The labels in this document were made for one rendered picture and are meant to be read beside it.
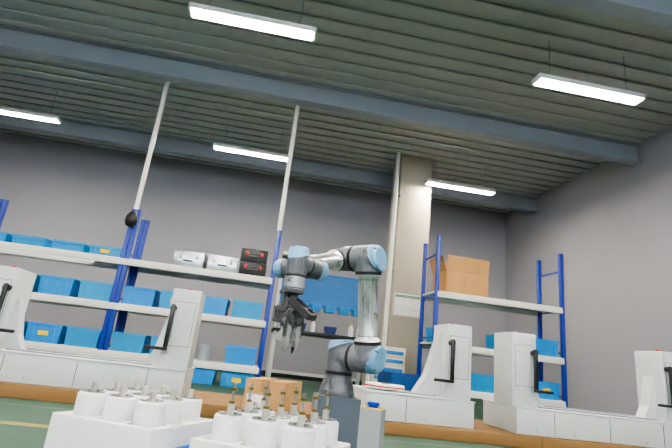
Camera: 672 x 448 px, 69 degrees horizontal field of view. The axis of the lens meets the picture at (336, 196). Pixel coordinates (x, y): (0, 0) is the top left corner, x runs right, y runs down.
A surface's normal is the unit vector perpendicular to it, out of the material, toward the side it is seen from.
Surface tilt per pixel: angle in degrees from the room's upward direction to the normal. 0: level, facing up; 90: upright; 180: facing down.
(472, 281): 90
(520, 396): 90
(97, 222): 90
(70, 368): 90
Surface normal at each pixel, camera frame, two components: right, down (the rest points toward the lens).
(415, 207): 0.17, -0.29
